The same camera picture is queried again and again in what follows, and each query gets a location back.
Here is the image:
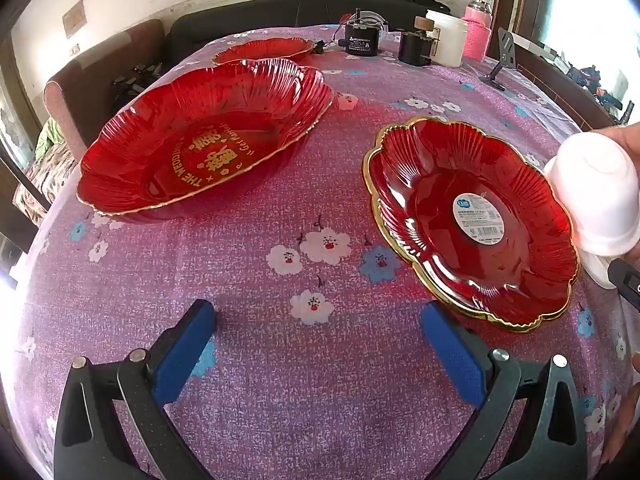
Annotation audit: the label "black phone stand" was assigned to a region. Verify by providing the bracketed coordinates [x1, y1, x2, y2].
[479, 27, 516, 92]

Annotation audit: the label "pink sleeved bottle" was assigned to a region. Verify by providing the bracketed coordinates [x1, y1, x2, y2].
[461, 0, 493, 61]

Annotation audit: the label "wooden window frame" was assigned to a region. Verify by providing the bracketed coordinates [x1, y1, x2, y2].
[497, 0, 640, 128]

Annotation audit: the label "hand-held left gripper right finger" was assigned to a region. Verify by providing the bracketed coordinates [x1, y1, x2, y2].
[421, 301, 588, 480]

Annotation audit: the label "large red plate gold lettering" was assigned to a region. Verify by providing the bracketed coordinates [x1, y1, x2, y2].
[76, 57, 335, 220]

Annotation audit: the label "black sofa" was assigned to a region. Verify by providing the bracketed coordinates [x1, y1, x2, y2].
[165, 0, 453, 68]

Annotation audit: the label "green cloth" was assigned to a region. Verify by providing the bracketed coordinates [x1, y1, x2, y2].
[37, 119, 66, 161]

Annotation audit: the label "dark windowsill ornament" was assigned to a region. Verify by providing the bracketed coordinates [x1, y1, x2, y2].
[567, 64, 603, 92]

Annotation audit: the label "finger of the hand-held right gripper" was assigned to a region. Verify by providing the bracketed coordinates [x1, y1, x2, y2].
[606, 259, 640, 308]

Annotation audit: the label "white plastic jar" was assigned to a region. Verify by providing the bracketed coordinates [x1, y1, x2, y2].
[426, 9, 469, 68]

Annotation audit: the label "purple floral tablecloth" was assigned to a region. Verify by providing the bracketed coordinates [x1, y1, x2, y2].
[12, 22, 636, 480]

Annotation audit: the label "person's right hand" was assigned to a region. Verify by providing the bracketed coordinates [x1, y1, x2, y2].
[601, 351, 640, 466]

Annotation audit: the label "black box with wooden knob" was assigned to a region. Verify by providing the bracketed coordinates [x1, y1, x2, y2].
[398, 16, 441, 67]

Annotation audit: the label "black metal tools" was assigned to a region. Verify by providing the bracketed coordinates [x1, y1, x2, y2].
[112, 62, 163, 101]

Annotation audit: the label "white cable coil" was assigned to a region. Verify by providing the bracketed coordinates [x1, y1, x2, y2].
[357, 10, 391, 36]

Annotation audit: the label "patterned blanket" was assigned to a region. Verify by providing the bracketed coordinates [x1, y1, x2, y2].
[12, 142, 78, 228]

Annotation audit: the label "white disposable bowl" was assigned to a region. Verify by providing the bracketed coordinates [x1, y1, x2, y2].
[544, 132, 640, 257]
[580, 252, 623, 290]

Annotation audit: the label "brown armchair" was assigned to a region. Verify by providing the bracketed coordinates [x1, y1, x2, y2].
[44, 19, 166, 161]

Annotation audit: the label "black labelled cylindrical device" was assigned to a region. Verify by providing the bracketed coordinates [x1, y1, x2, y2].
[336, 8, 382, 56]

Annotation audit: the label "white flat box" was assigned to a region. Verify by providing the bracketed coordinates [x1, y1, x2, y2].
[517, 40, 558, 61]

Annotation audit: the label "red plate thick gold rim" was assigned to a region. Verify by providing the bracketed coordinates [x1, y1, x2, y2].
[362, 116, 581, 333]

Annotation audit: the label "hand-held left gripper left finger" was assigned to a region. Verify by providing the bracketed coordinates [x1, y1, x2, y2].
[54, 299, 217, 480]

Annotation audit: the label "small red plate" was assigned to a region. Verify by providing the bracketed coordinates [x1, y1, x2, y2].
[210, 36, 317, 66]

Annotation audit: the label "wall plaque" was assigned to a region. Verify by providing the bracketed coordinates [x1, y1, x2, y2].
[61, 0, 87, 38]

